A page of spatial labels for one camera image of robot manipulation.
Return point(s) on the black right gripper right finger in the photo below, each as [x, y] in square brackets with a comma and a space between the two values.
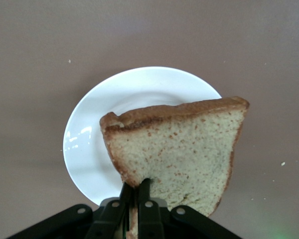
[149, 219]

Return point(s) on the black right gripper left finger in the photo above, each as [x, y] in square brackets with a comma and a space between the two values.
[109, 219]

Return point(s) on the round white plate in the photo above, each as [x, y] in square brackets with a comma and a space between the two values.
[94, 149]

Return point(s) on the brown crust bread slice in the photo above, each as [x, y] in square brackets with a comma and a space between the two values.
[184, 149]

